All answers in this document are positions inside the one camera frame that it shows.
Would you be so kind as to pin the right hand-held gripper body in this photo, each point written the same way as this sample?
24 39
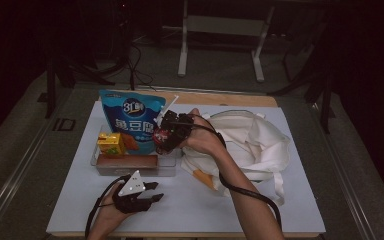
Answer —
178 128

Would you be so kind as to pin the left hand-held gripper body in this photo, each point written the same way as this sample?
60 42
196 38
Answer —
130 203

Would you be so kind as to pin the clear plastic container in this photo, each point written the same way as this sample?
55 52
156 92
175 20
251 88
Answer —
170 160

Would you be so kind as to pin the red round tin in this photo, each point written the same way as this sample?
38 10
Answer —
160 136

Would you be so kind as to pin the brown box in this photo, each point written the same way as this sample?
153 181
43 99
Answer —
126 161

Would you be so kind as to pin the blue snack bag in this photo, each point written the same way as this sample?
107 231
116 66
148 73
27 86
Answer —
130 116

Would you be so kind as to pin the yellow drink carton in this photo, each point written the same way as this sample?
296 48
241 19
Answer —
110 143

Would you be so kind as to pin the white tote bag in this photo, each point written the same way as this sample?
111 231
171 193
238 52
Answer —
256 146

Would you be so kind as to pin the person's right hand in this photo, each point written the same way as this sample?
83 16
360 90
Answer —
203 140

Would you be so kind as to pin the person's left hand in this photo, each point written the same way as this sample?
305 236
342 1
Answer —
105 216

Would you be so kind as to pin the white table mat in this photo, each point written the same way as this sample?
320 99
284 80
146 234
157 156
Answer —
186 213

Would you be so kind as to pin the wooden table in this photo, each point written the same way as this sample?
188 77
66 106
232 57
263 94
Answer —
230 99

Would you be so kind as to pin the white metal stand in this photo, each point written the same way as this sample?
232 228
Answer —
220 25

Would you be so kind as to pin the black tripod stand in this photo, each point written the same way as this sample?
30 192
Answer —
50 86

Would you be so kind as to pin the black metal stand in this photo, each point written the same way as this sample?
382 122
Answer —
326 100

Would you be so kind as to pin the metal floor rail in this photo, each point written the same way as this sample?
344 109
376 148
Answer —
10 186
353 200

